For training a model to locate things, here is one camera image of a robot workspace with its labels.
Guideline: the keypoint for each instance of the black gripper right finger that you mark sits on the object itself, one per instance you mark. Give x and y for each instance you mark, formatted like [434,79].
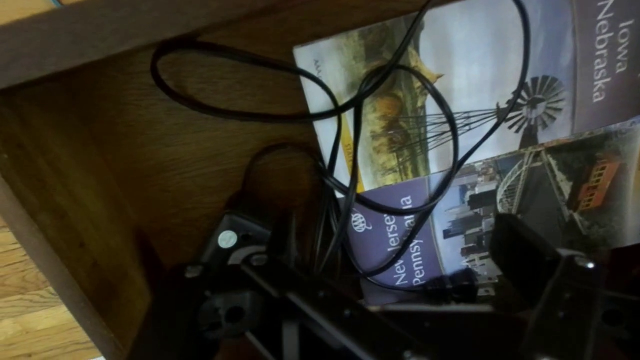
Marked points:
[567,293]

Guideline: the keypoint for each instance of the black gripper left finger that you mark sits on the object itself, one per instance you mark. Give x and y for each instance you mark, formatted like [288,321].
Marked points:
[220,313]

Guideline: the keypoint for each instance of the wooden cabinet drawer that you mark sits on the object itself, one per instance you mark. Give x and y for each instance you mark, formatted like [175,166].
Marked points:
[133,166]

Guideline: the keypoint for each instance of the New Jersey Pennsylvania map brochure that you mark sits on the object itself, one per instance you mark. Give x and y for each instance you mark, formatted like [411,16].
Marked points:
[401,227]

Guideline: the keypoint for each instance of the Iowa Nebraska map brochure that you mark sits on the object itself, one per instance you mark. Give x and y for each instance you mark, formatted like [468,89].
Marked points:
[480,61]

